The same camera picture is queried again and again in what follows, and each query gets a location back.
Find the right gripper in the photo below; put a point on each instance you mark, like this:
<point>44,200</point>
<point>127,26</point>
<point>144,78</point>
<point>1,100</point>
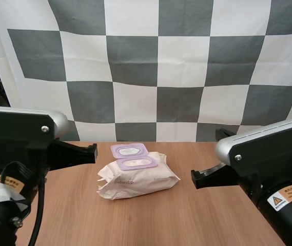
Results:
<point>248,180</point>

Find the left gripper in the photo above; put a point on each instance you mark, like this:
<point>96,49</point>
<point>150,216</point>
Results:
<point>38,160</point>

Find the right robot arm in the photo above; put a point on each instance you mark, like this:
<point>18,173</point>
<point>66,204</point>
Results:
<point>287,205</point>

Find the white wet wipes pack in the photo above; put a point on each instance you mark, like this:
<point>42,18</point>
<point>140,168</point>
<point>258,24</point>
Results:
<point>135,176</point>

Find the checked cloth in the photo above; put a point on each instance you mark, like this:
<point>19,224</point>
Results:
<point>161,69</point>

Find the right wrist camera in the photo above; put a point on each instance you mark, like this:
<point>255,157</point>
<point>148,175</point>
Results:
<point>266,151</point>

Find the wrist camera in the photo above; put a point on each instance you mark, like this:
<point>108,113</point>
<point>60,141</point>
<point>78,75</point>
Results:
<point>12,128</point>
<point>266,151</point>

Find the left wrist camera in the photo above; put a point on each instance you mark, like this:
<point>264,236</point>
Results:
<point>12,128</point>

